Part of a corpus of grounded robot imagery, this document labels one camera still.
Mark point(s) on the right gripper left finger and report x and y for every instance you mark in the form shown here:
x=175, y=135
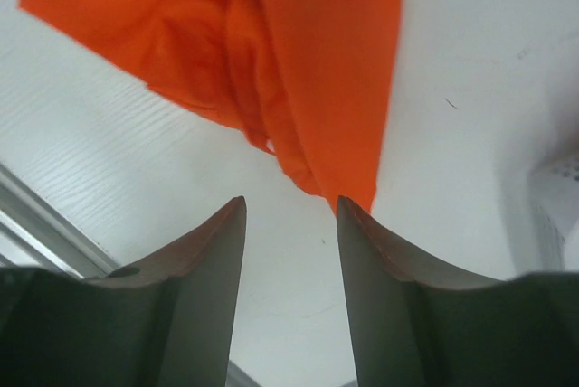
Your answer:
x=164, y=320

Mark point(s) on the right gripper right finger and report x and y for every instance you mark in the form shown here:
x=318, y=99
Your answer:
x=417, y=320

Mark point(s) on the orange t shirt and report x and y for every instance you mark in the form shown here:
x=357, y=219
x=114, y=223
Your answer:
x=307, y=81

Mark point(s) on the white plastic basket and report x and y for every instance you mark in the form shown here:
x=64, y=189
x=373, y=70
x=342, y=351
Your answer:
x=554, y=197

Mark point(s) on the aluminium mounting rail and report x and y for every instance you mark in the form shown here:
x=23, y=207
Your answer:
x=45, y=236

